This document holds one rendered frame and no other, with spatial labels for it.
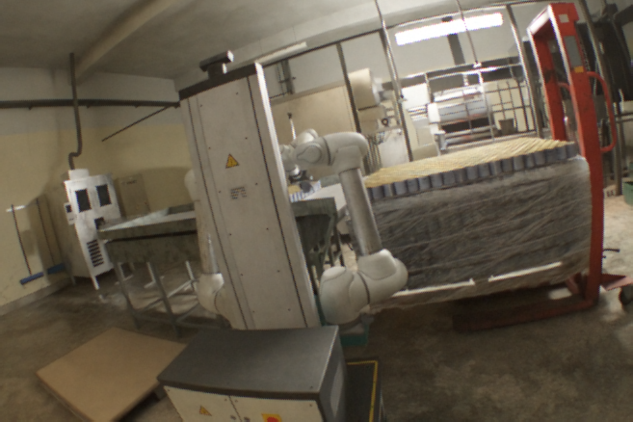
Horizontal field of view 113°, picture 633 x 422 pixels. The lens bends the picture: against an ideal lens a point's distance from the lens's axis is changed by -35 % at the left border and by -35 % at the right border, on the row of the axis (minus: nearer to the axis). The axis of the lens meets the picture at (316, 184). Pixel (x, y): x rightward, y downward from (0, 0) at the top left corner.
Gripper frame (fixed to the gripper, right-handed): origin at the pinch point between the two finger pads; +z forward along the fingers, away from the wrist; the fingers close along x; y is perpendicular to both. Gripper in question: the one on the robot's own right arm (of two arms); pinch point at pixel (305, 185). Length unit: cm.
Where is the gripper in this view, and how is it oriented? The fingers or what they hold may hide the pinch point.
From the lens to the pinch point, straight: 213.3
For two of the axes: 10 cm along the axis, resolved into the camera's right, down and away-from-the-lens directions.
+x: 9.1, -1.7, -3.7
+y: -0.9, 8.0, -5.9
